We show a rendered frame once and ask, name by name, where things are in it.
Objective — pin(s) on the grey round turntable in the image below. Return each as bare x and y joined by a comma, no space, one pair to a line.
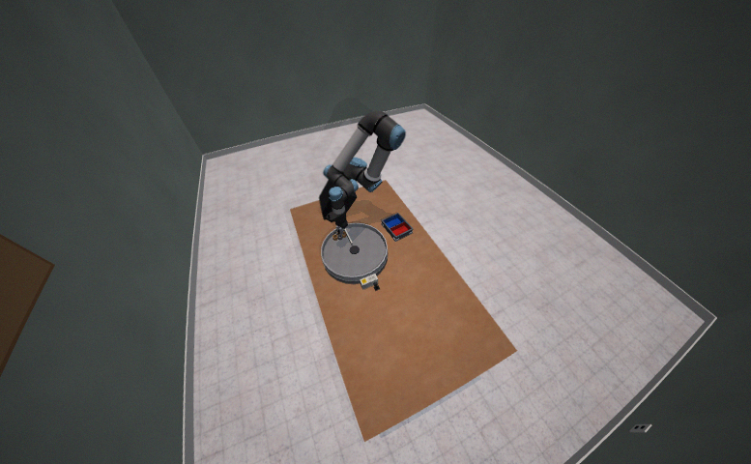
358,258

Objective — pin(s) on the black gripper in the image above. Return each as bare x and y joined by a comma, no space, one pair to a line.
339,216

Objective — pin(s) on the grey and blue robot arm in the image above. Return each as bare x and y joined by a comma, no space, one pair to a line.
390,137

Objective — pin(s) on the red and blue divided bin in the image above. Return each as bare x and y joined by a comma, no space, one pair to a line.
397,226

